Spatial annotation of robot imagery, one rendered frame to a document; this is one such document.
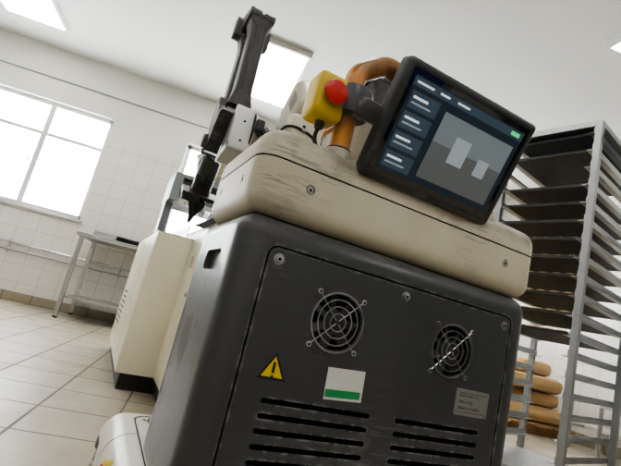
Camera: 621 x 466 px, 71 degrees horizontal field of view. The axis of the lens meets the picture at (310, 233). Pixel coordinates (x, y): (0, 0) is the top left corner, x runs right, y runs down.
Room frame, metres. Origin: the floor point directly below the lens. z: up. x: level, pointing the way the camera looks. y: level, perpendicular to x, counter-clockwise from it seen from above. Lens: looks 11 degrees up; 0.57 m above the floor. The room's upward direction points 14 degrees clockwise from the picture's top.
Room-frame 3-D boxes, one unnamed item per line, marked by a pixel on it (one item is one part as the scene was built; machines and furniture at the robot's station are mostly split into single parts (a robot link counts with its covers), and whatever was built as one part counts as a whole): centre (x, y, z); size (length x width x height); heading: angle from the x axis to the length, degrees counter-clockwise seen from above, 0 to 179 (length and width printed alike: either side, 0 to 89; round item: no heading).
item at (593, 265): (2.14, -1.47, 1.14); 0.64 x 0.03 x 0.03; 126
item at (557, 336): (2.29, -1.34, 0.78); 0.60 x 0.40 x 0.01; 126
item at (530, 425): (5.00, -2.48, 0.06); 1.20 x 0.80 x 0.11; 15
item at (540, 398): (5.03, -2.70, 0.34); 0.72 x 0.42 x 0.15; 13
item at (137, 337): (3.08, 0.73, 0.42); 1.28 x 0.72 x 0.84; 24
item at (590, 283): (2.14, -1.47, 1.05); 0.64 x 0.03 x 0.03; 126
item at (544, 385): (4.72, -2.54, 0.49); 0.72 x 0.42 x 0.15; 108
